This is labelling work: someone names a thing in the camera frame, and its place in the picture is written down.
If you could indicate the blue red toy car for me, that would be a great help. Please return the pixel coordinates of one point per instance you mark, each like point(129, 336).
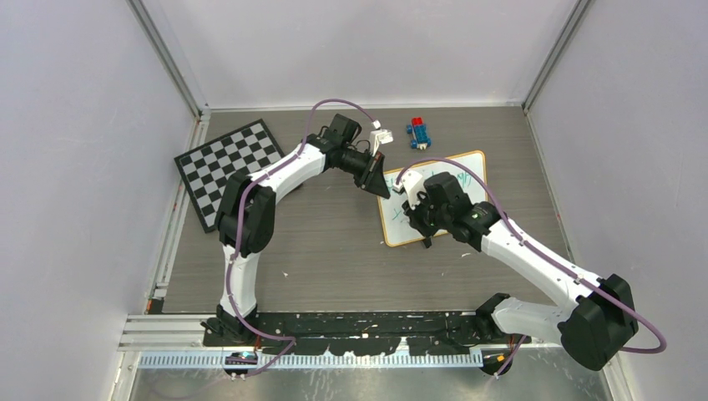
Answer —
point(417, 131)

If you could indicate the black white checkerboard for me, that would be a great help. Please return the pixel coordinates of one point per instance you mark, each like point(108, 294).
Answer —
point(206, 169)

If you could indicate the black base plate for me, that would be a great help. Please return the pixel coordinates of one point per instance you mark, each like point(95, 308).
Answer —
point(360, 333)

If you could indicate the aluminium frame rail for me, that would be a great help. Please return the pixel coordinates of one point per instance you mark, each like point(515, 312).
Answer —
point(177, 342)

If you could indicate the yellow framed whiteboard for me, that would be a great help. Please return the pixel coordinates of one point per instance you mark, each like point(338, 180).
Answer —
point(395, 224)

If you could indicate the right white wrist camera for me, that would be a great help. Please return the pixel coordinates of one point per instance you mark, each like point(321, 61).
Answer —
point(410, 183)

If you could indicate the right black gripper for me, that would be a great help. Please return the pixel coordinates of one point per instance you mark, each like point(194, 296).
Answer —
point(414, 214)

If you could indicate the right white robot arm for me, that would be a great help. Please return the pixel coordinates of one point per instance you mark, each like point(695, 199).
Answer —
point(583, 318)

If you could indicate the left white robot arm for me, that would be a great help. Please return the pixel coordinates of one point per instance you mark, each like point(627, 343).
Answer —
point(246, 217)

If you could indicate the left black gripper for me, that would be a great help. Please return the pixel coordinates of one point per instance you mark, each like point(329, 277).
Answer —
point(373, 180)

